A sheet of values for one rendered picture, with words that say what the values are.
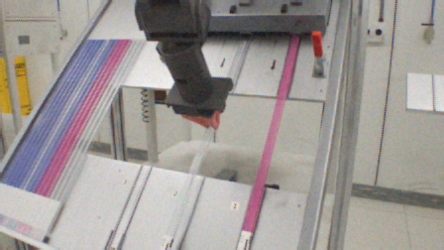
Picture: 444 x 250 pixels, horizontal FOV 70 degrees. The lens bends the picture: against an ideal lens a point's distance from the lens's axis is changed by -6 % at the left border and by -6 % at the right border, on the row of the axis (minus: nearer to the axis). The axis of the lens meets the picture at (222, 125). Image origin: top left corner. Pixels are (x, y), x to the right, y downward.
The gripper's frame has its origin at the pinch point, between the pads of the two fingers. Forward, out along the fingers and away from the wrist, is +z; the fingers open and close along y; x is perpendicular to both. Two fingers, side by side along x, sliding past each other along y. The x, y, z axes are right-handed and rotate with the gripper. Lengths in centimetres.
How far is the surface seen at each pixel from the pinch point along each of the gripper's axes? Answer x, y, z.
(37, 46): -55, 123, 32
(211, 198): 13.1, -3.7, 2.6
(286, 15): -23.4, -9.7, -6.5
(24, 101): -100, 291, 150
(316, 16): -23.4, -15.5, -6.4
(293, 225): 14.7, -17.8, 2.5
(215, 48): -20.2, 6.3, 0.0
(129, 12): -33.5, 37.0, -0.6
